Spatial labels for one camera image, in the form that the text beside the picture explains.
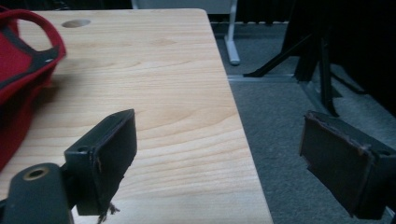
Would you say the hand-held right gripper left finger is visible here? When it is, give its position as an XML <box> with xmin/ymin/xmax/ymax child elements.
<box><xmin>64</xmin><ymin>108</ymin><xmax>138</xmax><ymax>218</ymax></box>

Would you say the black metal stand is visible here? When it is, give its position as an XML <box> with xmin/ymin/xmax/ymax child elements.
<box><xmin>242</xmin><ymin>0</ymin><xmax>367</xmax><ymax>118</ymax></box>

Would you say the red felt bag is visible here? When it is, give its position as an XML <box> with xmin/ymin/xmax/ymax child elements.
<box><xmin>0</xmin><ymin>8</ymin><xmax>67</xmax><ymax>172</ymax></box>

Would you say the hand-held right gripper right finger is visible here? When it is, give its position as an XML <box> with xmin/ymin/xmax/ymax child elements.
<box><xmin>299</xmin><ymin>109</ymin><xmax>396</xmax><ymax>220</ymax></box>

